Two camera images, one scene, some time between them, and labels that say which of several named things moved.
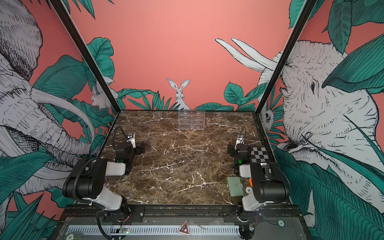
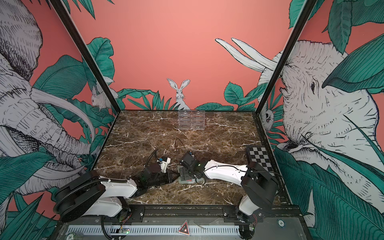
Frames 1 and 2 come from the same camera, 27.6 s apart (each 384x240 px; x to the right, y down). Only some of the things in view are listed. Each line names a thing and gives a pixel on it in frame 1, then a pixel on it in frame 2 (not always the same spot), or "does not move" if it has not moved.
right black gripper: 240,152 to 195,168
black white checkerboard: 259,154 does not move
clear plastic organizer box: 191,120 does not move
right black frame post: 301,19 does not move
